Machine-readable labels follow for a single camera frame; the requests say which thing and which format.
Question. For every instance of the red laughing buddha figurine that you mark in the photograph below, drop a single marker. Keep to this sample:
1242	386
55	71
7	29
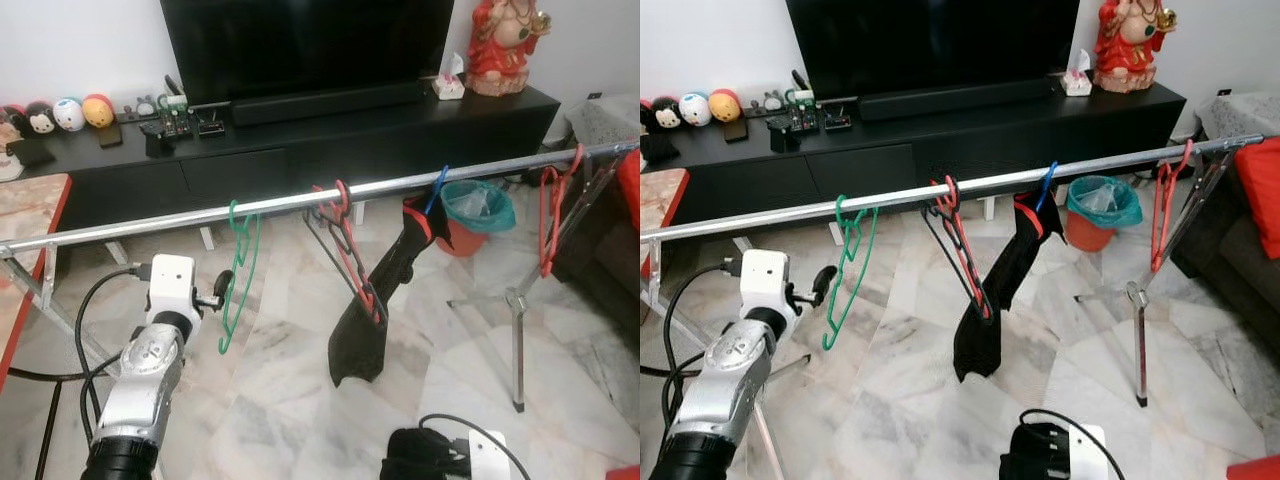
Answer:
1130	45
505	50

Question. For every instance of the black television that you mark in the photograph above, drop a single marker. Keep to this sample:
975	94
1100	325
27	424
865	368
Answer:
300	45
930	45

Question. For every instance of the small black box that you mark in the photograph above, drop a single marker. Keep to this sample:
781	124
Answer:
211	127
838	122

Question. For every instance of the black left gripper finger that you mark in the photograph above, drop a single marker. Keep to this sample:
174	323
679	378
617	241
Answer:
222	283
826	284

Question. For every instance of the red cushion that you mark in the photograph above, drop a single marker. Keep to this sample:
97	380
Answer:
630	190
1262	190

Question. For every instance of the red plastic stool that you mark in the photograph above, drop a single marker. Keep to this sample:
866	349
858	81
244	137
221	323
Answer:
1255	468
625	473

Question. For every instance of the orange bucket with teal bag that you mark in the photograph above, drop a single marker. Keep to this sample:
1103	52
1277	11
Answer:
478	215
1103	210

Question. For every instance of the white and blue plush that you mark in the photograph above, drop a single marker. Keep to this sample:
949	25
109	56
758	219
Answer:
68	114
694	108

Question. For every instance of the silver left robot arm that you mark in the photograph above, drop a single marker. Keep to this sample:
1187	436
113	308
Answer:
730	385
140	390

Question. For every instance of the white tissue box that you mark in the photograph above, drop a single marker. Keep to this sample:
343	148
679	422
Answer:
1076	82
449	85

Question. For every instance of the dark grey sofa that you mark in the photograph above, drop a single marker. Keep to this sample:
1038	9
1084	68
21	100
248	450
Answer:
600	270
1220	260

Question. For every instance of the green plastic hanger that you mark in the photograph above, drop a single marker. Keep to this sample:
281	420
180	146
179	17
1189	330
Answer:
238	290
850	270

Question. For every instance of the black plastic hanger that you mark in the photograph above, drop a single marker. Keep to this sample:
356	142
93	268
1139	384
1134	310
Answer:
330	245
950	245

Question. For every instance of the black soundbar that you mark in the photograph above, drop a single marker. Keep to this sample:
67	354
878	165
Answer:
960	97
330	103

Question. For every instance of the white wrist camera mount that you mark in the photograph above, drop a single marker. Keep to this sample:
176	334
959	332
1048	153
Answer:
172	285
765	280
1088	450
490	455

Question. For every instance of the black and green gadget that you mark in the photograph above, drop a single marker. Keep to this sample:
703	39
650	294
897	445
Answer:
178	112
803	105

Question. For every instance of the black wallet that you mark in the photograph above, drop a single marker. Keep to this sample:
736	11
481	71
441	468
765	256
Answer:
652	150
30	153

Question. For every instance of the black phone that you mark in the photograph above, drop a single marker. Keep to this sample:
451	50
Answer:
109	135
736	130

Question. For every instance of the blue plastic hanger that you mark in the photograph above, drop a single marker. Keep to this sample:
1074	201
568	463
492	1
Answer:
1047	185
438	190

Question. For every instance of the black TV console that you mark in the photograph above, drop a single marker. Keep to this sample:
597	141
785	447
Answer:
300	150
930	145

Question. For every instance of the black and red plush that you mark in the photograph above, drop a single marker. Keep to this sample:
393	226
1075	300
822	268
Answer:
12	120
645	118

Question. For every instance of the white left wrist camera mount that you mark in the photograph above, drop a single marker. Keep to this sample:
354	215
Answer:
172	285
765	280

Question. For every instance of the silver clothes rack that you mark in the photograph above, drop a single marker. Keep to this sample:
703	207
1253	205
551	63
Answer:
950	188
300	198

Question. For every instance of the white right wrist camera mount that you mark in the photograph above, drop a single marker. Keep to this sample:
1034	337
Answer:
1088	450
490	455

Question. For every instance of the black white-faced plush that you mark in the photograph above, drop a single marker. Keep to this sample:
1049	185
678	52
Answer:
40	118
665	113

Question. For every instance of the marble folding table red edge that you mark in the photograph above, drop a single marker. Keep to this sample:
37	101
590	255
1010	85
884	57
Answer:
30	210
660	200

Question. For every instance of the black printed shirt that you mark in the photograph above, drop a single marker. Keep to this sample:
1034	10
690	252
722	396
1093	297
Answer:
985	330
365	330

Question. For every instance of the red plastic hanger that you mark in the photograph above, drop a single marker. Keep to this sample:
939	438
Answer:
548	220
968	260
355	265
1165	215

